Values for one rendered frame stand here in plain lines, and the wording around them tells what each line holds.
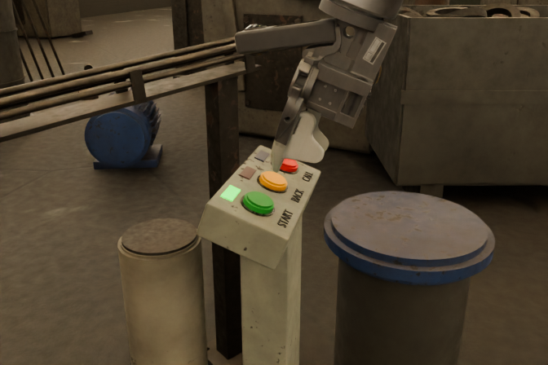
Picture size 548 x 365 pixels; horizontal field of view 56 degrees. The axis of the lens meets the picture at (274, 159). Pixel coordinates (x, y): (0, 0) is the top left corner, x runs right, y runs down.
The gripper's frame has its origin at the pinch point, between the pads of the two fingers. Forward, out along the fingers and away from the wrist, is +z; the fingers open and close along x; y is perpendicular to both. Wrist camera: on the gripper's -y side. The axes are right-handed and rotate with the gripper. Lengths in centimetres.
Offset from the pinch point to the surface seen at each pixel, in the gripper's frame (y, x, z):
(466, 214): 35, 41, 12
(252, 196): -0.8, -0.4, 5.7
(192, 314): -3.1, 0.9, 28.4
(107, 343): -26, 36, 81
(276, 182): 0.8, 6.4, 5.7
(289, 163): 0.8, 14.2, 5.8
